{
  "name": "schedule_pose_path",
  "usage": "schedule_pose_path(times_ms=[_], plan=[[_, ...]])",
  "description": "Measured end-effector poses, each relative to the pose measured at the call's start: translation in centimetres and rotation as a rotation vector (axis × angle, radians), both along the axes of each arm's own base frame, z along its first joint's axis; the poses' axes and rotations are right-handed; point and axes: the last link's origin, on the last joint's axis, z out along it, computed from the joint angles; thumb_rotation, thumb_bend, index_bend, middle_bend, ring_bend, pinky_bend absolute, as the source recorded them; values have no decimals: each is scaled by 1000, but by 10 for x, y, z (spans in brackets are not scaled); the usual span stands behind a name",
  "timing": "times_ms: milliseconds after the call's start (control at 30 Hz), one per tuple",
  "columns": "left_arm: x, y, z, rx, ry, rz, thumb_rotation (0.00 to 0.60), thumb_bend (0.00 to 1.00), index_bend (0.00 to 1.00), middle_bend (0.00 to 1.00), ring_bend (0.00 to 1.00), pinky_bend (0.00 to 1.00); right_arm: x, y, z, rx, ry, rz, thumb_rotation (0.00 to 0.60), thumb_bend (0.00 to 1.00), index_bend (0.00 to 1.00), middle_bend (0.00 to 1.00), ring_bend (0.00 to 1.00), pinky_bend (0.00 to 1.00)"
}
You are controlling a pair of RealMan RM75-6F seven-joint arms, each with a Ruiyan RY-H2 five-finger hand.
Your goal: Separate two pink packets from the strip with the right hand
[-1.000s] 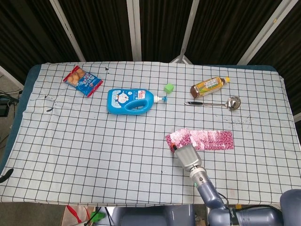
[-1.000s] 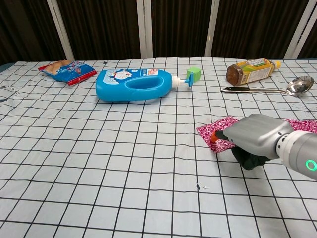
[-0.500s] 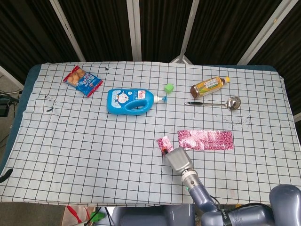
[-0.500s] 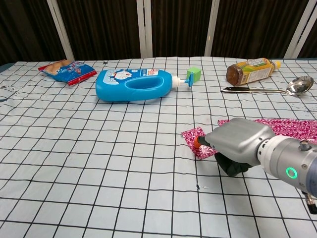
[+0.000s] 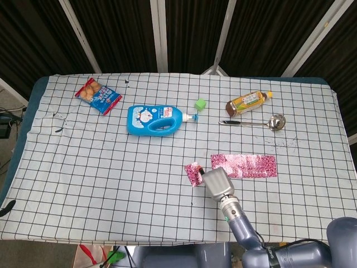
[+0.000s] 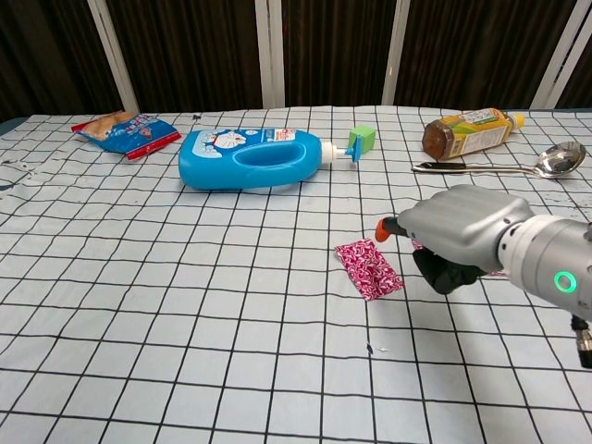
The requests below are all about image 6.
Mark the green cube block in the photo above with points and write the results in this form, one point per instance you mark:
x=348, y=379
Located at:
x=365, y=138

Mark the blue red cookie snack bag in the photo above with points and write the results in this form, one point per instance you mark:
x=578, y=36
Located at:
x=129, y=136

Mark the blue detergent pump bottle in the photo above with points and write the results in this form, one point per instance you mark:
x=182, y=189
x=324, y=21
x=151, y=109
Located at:
x=208, y=171

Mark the dark blue table cover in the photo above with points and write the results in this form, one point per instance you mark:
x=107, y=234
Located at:
x=9, y=126

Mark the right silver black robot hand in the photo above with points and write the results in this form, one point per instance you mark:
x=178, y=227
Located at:
x=462, y=222

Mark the white double screen frame post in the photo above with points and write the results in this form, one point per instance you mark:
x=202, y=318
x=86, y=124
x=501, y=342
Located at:
x=269, y=55

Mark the white black grid tablecloth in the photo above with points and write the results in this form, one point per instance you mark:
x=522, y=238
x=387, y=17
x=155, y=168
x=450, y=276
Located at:
x=185, y=300

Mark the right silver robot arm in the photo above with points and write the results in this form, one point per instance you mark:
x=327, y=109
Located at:
x=546, y=259

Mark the yellow label tea bottle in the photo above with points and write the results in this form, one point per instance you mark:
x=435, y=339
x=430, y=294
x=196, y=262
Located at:
x=467, y=134

